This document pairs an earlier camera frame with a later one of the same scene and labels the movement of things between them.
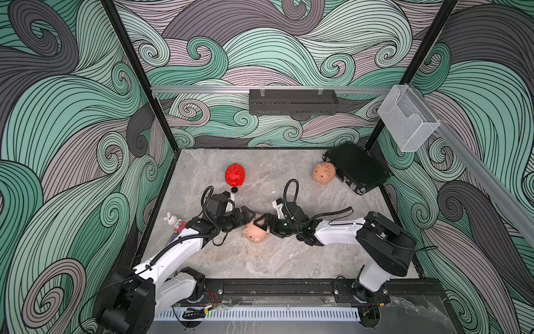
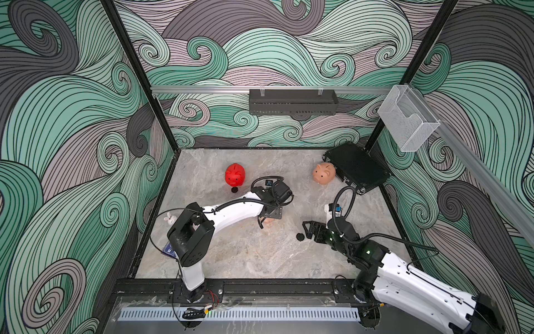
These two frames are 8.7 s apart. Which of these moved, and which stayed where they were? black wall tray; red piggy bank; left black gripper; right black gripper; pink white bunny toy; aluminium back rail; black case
Moved: left black gripper; right black gripper
Stayed: black wall tray; black case; pink white bunny toy; aluminium back rail; red piggy bank
